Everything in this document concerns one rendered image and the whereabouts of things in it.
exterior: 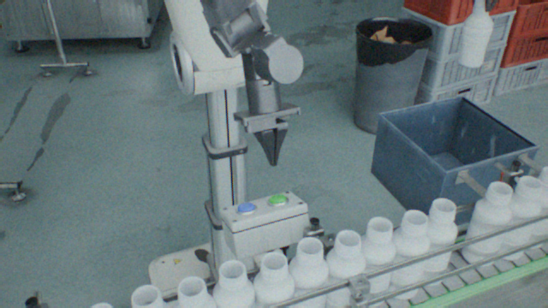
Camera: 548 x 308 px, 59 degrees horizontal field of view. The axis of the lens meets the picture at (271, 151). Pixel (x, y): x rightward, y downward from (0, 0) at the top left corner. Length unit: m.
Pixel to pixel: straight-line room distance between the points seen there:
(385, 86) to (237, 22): 2.24
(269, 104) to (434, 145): 0.98
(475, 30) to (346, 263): 0.76
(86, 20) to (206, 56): 3.33
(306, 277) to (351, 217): 1.79
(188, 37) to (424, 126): 0.84
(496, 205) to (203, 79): 0.67
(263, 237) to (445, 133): 0.99
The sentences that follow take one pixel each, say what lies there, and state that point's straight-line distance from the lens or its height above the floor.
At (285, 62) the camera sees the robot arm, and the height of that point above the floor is 1.38.
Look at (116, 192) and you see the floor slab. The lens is 2.76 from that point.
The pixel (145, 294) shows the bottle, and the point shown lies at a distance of 0.70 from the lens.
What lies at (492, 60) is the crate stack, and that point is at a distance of 3.58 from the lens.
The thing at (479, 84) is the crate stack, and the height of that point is 0.18.
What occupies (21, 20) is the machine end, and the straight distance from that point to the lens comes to 4.59.
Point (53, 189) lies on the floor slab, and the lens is 2.90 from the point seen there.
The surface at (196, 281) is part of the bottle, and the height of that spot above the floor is 1.16.
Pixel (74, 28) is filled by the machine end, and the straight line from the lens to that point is 4.47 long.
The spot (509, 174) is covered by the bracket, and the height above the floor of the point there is 1.09.
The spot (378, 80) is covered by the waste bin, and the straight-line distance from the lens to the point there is 2.94.
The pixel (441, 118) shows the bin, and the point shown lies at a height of 0.88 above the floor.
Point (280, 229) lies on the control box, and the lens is 0.85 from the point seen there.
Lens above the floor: 1.68
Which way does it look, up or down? 35 degrees down
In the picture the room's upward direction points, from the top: straight up
